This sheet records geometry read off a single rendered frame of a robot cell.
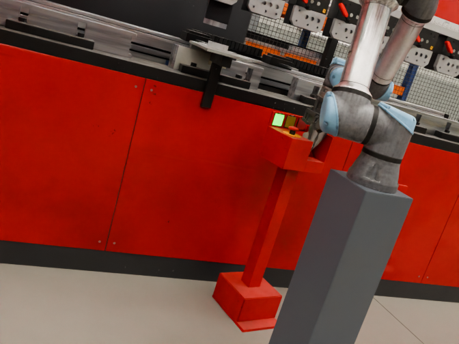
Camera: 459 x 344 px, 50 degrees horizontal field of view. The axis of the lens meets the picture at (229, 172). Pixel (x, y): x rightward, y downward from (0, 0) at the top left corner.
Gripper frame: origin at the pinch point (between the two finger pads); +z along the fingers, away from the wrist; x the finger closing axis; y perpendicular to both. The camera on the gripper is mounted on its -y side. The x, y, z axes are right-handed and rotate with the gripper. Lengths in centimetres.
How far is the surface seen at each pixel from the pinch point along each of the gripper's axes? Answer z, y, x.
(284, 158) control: 3.7, -4.1, 15.1
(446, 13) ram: -67, 23, -71
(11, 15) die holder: -13, 59, 103
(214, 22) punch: -31, 47, 30
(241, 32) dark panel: -27, 89, -11
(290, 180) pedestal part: 13.9, -0.9, 4.7
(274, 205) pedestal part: 24.9, -1.4, 8.2
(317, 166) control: 5.2, -5.1, -1.6
